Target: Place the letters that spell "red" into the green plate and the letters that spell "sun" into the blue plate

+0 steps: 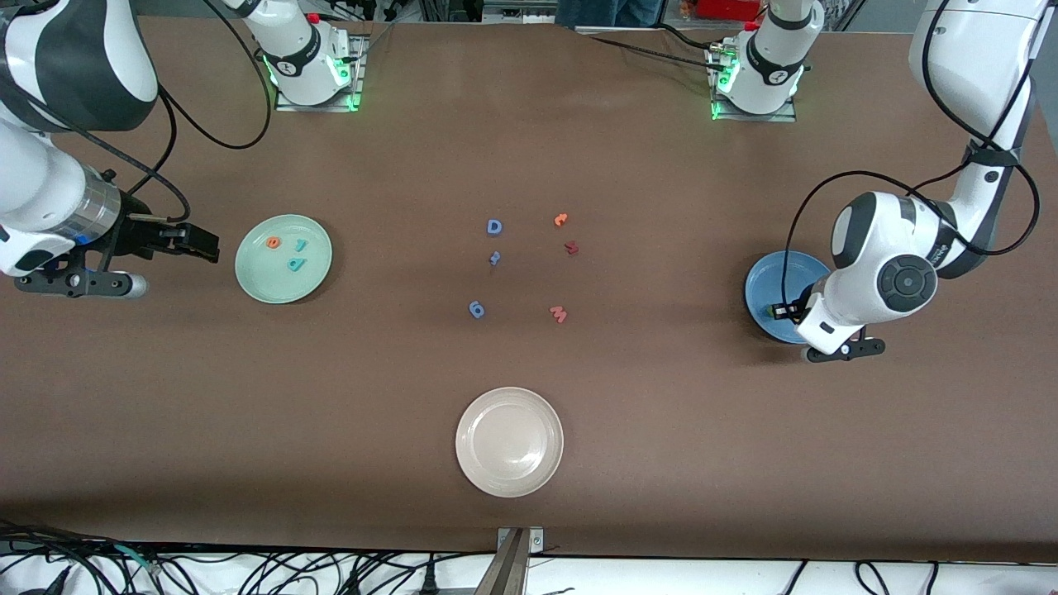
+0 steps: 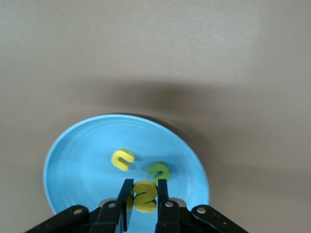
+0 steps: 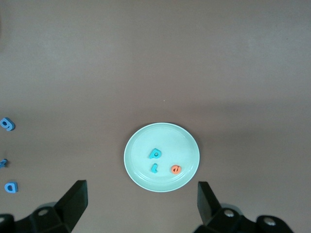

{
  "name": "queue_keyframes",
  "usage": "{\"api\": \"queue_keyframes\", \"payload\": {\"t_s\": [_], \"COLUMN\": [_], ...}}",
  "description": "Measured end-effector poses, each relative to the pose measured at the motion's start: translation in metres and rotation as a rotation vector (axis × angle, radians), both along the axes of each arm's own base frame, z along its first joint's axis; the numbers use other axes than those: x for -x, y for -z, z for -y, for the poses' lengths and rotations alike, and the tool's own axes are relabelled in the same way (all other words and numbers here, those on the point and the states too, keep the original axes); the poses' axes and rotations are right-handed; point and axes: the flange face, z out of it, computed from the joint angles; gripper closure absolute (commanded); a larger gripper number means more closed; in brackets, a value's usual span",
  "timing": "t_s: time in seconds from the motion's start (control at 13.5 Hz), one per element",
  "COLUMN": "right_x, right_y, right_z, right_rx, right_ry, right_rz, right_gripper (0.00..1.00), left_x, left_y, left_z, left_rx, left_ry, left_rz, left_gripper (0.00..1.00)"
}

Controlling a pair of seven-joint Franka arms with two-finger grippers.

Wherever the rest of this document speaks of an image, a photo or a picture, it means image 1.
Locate blue plate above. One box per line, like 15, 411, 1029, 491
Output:
745, 251, 834, 344

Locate pale green plate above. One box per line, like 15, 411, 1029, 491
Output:
235, 214, 333, 305

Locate red box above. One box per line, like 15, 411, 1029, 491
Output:
694, 0, 765, 21

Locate beige plate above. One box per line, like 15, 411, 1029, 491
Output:
455, 387, 565, 498

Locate person in blue jeans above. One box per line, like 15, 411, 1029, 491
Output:
555, 0, 662, 28

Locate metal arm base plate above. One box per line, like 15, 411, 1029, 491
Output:
274, 33, 367, 113
709, 41, 798, 123

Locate black looped cable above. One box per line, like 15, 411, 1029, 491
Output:
854, 560, 892, 595

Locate black cable on table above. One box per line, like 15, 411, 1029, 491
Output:
576, 25, 728, 71

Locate teal cable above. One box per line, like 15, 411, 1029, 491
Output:
112, 541, 162, 575

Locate small metal bracket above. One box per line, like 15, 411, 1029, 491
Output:
496, 526, 546, 555

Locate aluminium profile post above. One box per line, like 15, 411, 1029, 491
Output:
474, 527, 531, 595

